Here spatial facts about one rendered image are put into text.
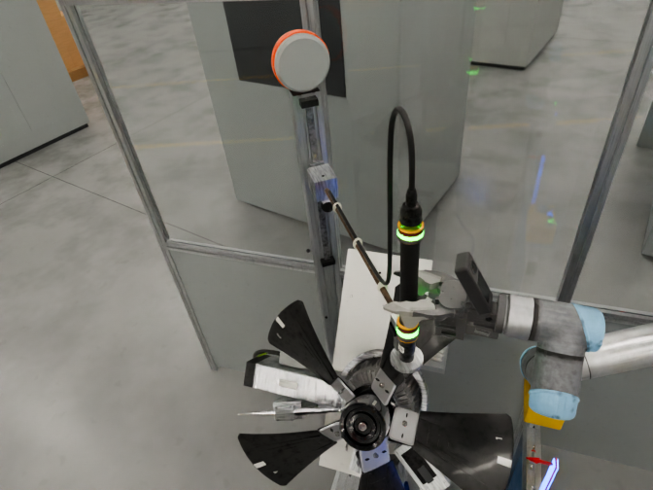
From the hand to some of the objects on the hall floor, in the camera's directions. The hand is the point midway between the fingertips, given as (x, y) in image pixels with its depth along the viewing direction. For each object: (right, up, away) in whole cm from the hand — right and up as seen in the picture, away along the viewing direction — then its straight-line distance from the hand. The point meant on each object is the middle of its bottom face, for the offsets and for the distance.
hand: (393, 287), depth 87 cm
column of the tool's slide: (-3, -86, +159) cm, 181 cm away
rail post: (+62, -113, +117) cm, 174 cm away
